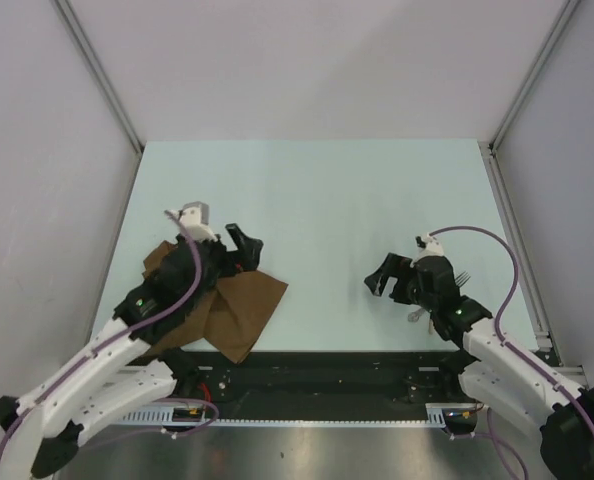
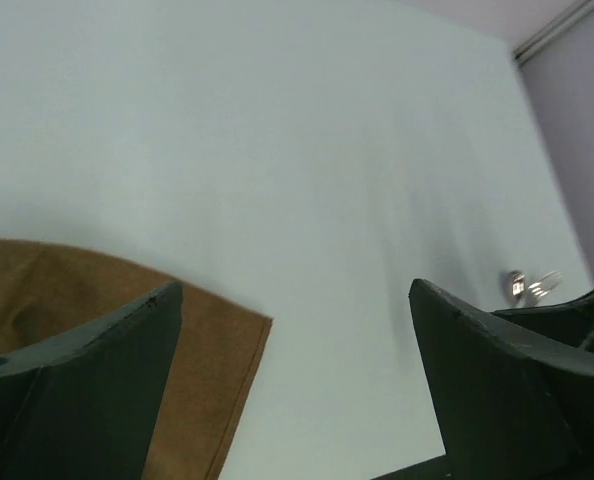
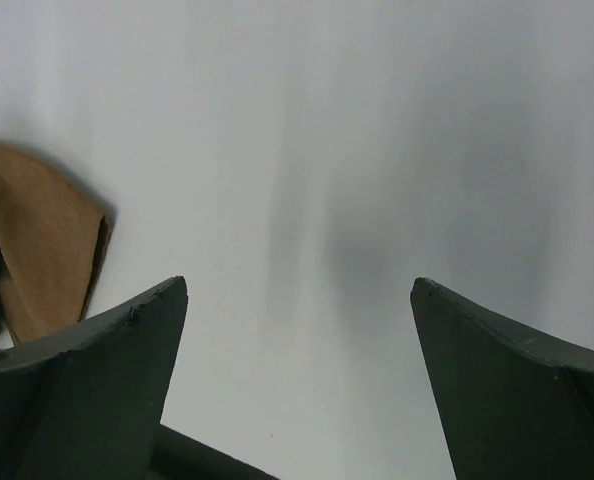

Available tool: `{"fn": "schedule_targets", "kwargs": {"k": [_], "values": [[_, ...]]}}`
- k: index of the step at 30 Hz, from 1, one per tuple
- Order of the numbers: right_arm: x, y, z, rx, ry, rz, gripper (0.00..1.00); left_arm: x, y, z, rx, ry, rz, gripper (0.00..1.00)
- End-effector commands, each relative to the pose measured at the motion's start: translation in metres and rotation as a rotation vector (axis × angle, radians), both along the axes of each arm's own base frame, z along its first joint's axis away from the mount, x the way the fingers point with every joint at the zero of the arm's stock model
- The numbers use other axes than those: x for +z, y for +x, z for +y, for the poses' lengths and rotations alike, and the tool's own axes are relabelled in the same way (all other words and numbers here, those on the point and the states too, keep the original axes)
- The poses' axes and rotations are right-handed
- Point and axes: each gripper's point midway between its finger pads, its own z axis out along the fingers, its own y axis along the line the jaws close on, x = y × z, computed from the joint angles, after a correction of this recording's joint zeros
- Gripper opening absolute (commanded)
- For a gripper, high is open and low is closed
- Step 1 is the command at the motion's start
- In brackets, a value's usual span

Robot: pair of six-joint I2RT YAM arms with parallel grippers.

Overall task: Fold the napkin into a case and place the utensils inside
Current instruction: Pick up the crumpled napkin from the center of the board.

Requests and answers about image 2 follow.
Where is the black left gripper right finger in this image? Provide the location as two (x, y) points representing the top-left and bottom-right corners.
(408, 279), (594, 479)

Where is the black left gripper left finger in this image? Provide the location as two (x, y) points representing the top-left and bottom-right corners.
(0, 282), (183, 479)

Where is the brown cloth napkin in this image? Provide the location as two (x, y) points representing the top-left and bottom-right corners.
(0, 239), (272, 479)

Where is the silver fork wooden handle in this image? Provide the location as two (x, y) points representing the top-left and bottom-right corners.
(526, 271), (563, 302)

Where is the right aluminium frame post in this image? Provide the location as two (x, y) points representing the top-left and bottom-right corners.
(513, 0), (594, 65)

